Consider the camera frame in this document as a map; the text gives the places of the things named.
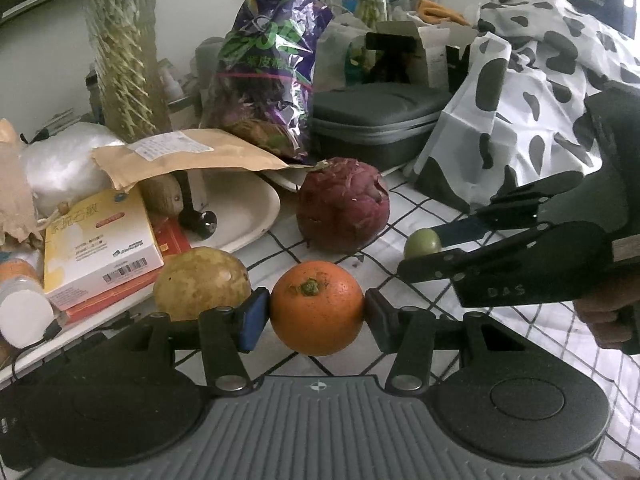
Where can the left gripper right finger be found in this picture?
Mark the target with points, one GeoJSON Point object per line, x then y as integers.
{"type": "Point", "coordinates": [409, 334]}

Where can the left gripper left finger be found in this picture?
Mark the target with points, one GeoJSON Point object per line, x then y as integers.
{"type": "Point", "coordinates": [227, 332]}

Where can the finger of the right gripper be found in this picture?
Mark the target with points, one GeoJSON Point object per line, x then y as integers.
{"type": "Point", "coordinates": [520, 209]}
{"type": "Point", "coordinates": [576, 240]}

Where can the large orange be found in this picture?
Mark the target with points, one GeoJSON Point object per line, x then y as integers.
{"type": "Point", "coordinates": [317, 308]}

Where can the dark red dragon fruit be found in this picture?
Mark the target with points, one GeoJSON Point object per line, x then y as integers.
{"type": "Point", "coordinates": [342, 205]}

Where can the small brown kiwi fruit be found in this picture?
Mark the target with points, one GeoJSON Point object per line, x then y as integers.
{"type": "Point", "coordinates": [162, 195]}

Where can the person's right hand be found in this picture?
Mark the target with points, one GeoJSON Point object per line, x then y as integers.
{"type": "Point", "coordinates": [599, 311]}

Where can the cow print cloth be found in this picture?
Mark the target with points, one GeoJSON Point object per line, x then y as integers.
{"type": "Point", "coordinates": [519, 115]}

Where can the checked white tablecloth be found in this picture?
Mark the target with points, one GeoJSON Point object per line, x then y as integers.
{"type": "Point", "coordinates": [552, 326]}

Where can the white tray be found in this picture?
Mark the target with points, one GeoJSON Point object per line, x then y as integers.
{"type": "Point", "coordinates": [245, 206]}

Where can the black zip case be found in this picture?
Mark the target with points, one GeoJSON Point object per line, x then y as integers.
{"type": "Point", "coordinates": [385, 124]}

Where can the yellow medicine box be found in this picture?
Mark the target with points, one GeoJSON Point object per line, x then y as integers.
{"type": "Point", "coordinates": [104, 241]}

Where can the brown paper envelope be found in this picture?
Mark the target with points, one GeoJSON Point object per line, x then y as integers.
{"type": "Point", "coordinates": [128, 164]}

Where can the white cylinder bottle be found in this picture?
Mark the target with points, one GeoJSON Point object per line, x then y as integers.
{"type": "Point", "coordinates": [25, 313]}

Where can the white plastic bag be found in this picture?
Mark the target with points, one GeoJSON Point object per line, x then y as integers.
{"type": "Point", "coordinates": [61, 169]}

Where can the crumpled brown paper bag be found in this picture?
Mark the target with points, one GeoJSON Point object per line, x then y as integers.
{"type": "Point", "coordinates": [18, 214]}

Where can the purple snack bag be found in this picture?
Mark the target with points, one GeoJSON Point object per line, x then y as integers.
{"type": "Point", "coordinates": [263, 84]}

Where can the glass vase with bamboo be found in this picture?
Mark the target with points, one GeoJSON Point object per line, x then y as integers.
{"type": "Point", "coordinates": [122, 35]}

